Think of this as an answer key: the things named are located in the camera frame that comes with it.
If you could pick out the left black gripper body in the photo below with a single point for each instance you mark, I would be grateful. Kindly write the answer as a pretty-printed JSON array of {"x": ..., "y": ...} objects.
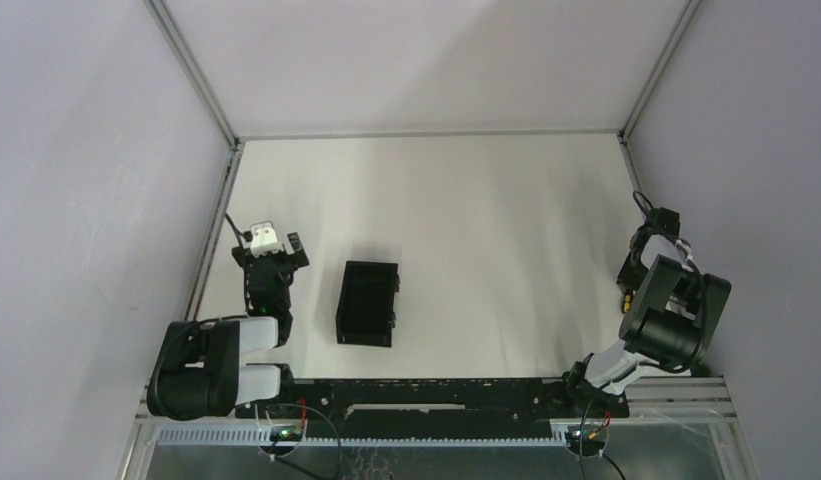
[{"x": 271, "y": 262}]

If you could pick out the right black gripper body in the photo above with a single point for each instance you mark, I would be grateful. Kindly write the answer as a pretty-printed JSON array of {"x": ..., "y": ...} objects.
[{"x": 632, "y": 273}]

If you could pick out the black yellow screwdriver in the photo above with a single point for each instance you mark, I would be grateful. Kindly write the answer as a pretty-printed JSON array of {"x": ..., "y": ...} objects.
[{"x": 627, "y": 303}]

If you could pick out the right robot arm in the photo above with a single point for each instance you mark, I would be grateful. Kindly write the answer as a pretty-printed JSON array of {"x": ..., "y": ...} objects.
[{"x": 671, "y": 310}]

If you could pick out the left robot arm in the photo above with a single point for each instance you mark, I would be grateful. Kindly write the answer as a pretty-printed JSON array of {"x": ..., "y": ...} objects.
[{"x": 199, "y": 371}]

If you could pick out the black plastic bin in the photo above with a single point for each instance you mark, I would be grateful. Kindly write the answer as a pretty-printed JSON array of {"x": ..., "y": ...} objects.
[{"x": 365, "y": 313}]

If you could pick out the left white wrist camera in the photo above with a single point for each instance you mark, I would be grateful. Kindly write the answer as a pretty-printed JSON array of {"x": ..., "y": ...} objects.
[{"x": 264, "y": 239}]

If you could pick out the aluminium frame rail left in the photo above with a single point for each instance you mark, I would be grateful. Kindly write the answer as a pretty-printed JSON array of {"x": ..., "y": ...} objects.
[{"x": 210, "y": 238}]

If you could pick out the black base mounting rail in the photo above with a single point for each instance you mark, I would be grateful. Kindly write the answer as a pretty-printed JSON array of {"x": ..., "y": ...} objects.
[{"x": 460, "y": 407}]

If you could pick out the left circuit board with wires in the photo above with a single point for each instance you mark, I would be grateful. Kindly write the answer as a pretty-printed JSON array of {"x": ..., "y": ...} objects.
[{"x": 284, "y": 440}]

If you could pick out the circuit board with wires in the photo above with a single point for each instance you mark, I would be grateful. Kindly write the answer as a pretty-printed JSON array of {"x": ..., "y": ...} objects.
[
  {"x": 577, "y": 445},
  {"x": 284, "y": 440}
]

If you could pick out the aluminium frame rail back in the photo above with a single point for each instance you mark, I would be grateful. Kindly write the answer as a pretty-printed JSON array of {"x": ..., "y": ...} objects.
[{"x": 426, "y": 134}]

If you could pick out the grey slotted cable duct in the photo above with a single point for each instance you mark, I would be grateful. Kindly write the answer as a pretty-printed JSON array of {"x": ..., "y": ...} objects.
[{"x": 250, "y": 435}]

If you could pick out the right circuit board with wires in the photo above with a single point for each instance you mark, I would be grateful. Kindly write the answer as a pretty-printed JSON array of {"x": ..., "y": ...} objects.
[{"x": 577, "y": 445}]

